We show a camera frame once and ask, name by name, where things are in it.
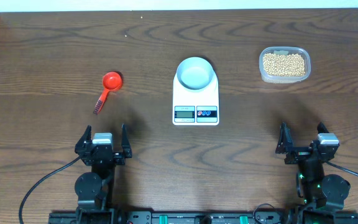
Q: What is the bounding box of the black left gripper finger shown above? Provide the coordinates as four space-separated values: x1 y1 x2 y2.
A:
121 124 131 153
76 125 91 149

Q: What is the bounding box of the red plastic measuring scoop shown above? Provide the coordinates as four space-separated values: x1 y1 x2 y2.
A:
93 72 124 114

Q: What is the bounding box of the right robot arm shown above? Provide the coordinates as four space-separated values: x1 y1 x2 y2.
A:
275 123 358 223

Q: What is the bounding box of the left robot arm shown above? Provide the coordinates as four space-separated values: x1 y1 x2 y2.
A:
75 125 132 223

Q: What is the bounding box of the white digital kitchen scale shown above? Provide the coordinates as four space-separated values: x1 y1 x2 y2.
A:
172 74 220 126

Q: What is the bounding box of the grey round bowl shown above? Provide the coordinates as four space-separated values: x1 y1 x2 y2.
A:
177 57 215 90

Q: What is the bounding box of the soybeans pile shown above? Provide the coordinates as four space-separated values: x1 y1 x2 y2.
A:
262 53 306 77

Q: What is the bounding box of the clear plastic container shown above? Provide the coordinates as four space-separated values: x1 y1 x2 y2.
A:
259 47 311 84

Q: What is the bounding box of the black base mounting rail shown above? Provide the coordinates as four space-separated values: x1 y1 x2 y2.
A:
48 209 358 224

